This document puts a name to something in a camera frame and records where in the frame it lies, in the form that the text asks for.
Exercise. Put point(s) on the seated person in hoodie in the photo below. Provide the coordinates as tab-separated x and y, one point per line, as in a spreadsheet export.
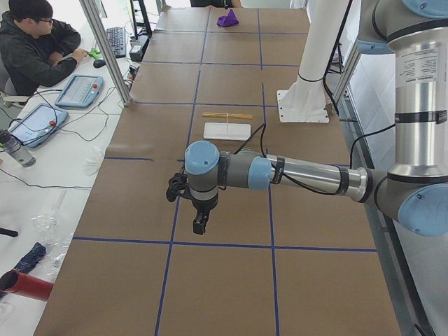
36	49

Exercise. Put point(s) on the white side desk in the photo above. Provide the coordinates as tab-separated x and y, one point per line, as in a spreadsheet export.
28	192

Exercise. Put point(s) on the blue teach pendant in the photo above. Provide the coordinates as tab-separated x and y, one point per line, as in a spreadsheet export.
80	92
38	124

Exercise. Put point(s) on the black keyboard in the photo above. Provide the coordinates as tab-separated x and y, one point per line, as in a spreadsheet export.
117	40

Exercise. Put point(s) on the blue teach pendant far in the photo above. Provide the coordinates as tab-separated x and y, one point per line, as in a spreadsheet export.
80	92

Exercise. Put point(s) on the folded dark blue umbrella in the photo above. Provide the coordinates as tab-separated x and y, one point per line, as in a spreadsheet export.
29	261

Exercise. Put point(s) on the grey water bottle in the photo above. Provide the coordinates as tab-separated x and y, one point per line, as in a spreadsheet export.
16	150

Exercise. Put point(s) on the red cylinder tube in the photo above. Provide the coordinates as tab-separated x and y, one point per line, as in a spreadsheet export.
15	282

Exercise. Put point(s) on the black computer mouse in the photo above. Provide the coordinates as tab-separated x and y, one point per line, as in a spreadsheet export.
98	63

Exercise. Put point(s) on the white towel rack base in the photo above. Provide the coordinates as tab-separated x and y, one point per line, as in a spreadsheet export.
226	131

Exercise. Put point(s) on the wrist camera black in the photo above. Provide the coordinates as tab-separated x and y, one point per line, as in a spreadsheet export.
177	186

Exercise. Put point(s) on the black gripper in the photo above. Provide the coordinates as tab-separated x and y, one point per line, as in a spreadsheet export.
204	206

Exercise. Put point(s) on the wooden rack rod far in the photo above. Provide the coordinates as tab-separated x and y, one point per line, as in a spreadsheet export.
227	114

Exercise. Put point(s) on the blue teach pendant near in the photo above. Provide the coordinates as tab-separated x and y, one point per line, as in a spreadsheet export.
38	124

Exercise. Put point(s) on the wooden rack rod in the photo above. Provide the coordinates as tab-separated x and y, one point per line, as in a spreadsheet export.
227	117
227	114

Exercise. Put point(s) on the green toy object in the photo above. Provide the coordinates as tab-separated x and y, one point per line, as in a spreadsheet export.
95	54

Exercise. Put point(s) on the aluminium frame post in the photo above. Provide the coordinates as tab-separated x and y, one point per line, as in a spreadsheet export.
92	15

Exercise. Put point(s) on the purple towel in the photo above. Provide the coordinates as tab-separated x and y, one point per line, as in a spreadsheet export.
228	20

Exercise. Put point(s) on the wooden rack rod near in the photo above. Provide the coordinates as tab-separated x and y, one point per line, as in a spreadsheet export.
227	117

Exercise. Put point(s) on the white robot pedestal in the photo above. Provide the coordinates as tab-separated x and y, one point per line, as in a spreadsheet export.
306	100

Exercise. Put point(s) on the clear plastic wrap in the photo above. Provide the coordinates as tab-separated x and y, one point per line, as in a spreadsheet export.
55	236

